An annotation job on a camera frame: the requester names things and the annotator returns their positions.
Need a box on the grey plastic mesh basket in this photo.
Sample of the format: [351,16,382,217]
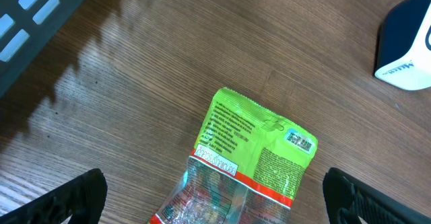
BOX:
[1,0,84,94]

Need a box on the white barcode scanner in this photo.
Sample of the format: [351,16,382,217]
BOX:
[374,0,430,91]

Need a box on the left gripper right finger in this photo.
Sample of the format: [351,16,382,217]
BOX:
[323,167,430,224]

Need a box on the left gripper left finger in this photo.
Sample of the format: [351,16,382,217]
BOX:
[1,168,108,224]

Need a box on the green candy bag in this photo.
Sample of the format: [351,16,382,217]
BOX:
[151,87,318,224]

